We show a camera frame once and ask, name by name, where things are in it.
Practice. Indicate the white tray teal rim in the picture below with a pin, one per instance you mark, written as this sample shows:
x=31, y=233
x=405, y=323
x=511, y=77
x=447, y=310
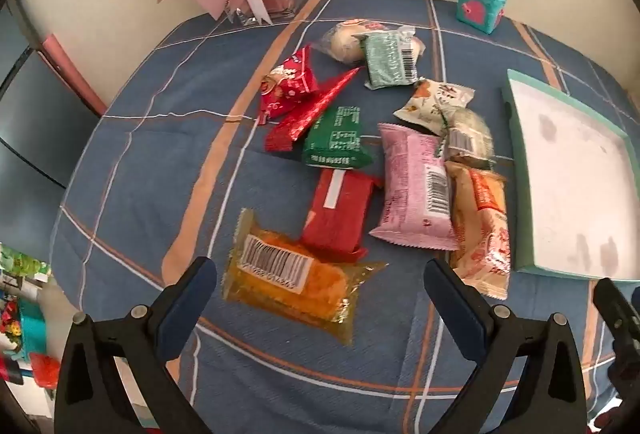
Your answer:
x=570, y=174

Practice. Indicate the red plastic item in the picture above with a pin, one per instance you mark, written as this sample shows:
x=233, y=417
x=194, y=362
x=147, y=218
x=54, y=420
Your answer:
x=45, y=369

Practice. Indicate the clear glass vase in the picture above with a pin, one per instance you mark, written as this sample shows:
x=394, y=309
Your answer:
x=285, y=3

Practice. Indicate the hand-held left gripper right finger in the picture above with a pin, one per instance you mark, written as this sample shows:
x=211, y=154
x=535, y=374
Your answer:
x=452, y=309

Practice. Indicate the small red snack packet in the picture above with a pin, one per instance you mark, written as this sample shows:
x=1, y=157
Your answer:
x=290, y=81

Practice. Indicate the green printed bag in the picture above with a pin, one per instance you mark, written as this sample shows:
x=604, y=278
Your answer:
x=20, y=261

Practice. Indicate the clear green-trimmed snack packet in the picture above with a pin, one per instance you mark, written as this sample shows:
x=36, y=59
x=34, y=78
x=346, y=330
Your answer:
x=470, y=131

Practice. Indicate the clear bun packet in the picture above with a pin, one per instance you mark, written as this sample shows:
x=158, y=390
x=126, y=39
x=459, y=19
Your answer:
x=342, y=43

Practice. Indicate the pink snack packet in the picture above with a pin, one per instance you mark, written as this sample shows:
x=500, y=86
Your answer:
x=410, y=184

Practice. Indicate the cream nut-print snack packet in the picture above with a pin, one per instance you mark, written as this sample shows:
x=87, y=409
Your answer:
x=432, y=101

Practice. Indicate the teal plastic container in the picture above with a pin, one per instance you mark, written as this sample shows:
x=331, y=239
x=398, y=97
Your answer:
x=30, y=329

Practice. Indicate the orange biscuit packet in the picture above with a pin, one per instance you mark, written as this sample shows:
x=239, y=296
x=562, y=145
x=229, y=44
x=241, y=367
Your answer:
x=480, y=234

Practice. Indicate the dark cabinet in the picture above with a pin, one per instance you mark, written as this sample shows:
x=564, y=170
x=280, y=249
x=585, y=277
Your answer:
x=35, y=123

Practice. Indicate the long red foil packet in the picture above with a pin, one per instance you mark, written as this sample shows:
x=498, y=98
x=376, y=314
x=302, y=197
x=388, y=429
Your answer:
x=310, y=113

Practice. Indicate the clear orange cake packet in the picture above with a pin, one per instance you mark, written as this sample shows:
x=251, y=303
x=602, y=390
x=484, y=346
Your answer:
x=300, y=284

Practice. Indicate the dark green snack packet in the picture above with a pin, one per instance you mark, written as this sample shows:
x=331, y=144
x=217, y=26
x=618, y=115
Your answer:
x=335, y=138

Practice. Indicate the blue plaid tablecloth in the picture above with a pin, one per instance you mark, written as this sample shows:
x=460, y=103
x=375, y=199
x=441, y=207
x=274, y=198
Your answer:
x=175, y=163

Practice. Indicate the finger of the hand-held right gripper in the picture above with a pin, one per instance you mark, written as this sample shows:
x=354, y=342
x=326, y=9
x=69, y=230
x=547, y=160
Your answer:
x=612, y=309

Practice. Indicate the light green snack packet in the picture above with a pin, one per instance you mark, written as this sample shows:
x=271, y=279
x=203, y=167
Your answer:
x=387, y=61

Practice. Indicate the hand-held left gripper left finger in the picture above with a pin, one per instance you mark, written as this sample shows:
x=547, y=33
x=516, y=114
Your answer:
x=192, y=299

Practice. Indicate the teal toy box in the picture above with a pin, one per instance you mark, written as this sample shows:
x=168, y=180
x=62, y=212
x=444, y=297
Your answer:
x=480, y=6

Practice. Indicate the pink board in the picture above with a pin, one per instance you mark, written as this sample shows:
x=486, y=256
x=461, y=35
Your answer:
x=75, y=73

